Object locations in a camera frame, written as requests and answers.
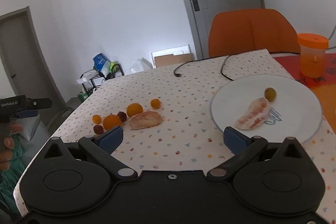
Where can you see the white framed board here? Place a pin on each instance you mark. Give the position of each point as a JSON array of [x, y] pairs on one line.
[[170, 51]]

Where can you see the dark red plum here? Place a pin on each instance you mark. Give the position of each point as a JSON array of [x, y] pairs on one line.
[[122, 115]]

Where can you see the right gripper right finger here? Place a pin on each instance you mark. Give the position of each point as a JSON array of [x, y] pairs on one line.
[[273, 178]]

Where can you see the green carton box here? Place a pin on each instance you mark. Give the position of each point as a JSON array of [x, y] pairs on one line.
[[82, 96]]

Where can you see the cardboard sheet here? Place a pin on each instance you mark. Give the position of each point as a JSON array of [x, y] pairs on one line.
[[165, 60]]

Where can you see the orange red table mat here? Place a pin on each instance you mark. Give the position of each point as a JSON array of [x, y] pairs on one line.
[[323, 87]]

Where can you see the floral white tablecloth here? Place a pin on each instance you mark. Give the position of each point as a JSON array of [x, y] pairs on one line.
[[187, 138]]

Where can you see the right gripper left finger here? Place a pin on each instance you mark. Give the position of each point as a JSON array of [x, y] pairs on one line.
[[68, 178]]

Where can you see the medium orange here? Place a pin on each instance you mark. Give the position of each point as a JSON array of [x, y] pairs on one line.
[[134, 109]]

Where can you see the peeled pomelo segment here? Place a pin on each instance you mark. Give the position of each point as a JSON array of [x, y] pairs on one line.
[[144, 120], [256, 114]]

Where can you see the grey sofa cushion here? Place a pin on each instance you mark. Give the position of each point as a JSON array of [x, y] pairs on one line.
[[29, 126]]

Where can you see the brown-green round fruit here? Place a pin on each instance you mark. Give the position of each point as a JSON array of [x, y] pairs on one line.
[[98, 129], [270, 94]]

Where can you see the orange lidded cup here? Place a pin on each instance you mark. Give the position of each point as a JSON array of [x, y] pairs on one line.
[[312, 54]]

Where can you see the blue white bag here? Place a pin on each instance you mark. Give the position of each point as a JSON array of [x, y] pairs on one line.
[[102, 64]]

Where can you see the peeled pomelo segment back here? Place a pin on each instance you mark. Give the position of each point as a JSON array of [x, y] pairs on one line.
[[144, 120]]

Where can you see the clear plastic bag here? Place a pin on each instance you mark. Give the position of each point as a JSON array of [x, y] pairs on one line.
[[139, 65]]

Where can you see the small mandarin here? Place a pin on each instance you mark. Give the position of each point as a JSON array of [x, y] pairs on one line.
[[155, 103], [96, 119]]

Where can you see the orange chair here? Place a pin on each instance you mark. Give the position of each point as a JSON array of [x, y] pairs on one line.
[[242, 31]]

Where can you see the person's left hand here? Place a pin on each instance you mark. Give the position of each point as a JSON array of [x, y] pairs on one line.
[[8, 142]]

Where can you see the white ceramic bowl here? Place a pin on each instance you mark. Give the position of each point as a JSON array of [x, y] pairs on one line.
[[270, 106]]

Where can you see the peeled pomelo segment front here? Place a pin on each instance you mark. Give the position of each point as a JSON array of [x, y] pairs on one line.
[[256, 114]]

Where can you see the black metal shelf rack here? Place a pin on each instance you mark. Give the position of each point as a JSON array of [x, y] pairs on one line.
[[92, 79]]

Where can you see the large orange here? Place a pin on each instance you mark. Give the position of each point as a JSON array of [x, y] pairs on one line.
[[111, 121]]

